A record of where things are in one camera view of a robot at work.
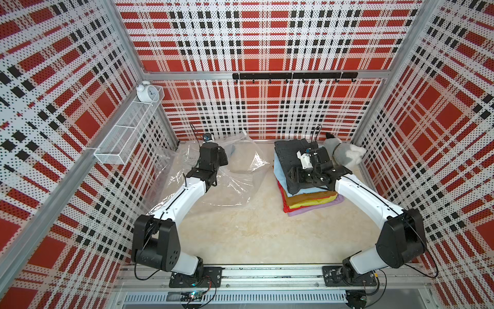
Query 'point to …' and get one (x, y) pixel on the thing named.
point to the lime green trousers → (314, 202)
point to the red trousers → (286, 208)
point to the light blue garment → (280, 176)
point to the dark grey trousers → (288, 157)
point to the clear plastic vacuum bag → (237, 181)
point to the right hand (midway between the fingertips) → (296, 174)
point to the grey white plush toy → (344, 154)
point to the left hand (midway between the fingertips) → (221, 150)
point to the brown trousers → (310, 196)
